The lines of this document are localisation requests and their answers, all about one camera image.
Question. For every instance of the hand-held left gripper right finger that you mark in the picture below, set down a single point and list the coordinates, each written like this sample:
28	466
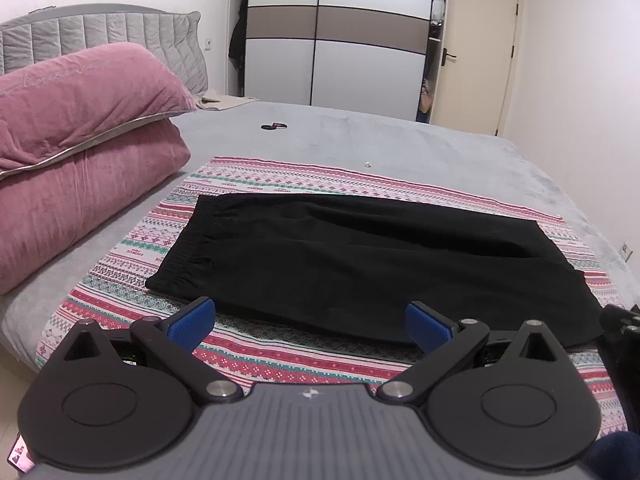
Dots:
427	325

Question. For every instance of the beige cloth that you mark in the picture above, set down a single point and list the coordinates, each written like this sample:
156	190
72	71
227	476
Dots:
220	101

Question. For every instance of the patterned knitted blanket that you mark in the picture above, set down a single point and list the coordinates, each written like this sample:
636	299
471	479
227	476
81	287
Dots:
280	176

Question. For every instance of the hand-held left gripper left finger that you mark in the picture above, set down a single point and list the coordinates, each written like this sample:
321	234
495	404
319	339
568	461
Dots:
192	321

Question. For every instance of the bed with grey sheet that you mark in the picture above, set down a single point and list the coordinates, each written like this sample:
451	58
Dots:
400	137

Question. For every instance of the grey quilted headboard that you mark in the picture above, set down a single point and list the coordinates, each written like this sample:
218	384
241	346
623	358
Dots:
115	30

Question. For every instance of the hanging dark clothes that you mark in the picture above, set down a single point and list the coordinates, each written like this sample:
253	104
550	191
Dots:
238	35

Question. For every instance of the low wall socket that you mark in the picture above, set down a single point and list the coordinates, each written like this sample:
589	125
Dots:
625	250

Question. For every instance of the pink pillow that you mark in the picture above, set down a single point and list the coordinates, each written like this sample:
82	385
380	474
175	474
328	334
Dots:
85	105
75	200

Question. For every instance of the person's dark blue clothing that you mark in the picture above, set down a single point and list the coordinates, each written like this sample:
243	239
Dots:
617	460

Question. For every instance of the cream room door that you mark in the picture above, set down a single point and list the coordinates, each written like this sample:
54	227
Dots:
475	50

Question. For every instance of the black pants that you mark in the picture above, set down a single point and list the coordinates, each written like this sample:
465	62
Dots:
360	255

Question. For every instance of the white and taupe wardrobe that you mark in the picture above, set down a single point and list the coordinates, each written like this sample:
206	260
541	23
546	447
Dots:
340	35

